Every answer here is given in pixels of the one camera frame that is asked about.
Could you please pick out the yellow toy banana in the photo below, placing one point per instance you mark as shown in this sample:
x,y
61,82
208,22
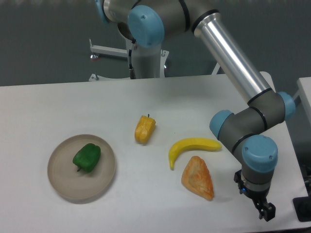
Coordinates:
x,y
194,143

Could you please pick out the white robot stand frame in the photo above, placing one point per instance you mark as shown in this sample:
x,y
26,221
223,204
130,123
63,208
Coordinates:
x,y
142,63

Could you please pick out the orange toy pastry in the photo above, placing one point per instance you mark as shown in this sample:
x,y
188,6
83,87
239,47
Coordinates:
x,y
197,179

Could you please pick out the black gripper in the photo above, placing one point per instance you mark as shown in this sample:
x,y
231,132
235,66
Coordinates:
x,y
257,193

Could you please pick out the yellow toy bell pepper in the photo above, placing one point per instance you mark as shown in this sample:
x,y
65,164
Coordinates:
x,y
144,129

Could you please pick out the black device at right edge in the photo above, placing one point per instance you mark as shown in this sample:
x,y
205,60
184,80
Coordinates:
x,y
302,205

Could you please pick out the green toy bell pepper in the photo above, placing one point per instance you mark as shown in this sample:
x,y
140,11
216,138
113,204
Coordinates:
x,y
87,157

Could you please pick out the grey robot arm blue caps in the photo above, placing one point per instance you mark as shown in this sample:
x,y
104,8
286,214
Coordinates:
x,y
147,23

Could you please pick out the beige round plate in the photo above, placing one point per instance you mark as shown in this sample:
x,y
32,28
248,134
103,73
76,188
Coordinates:
x,y
80,187

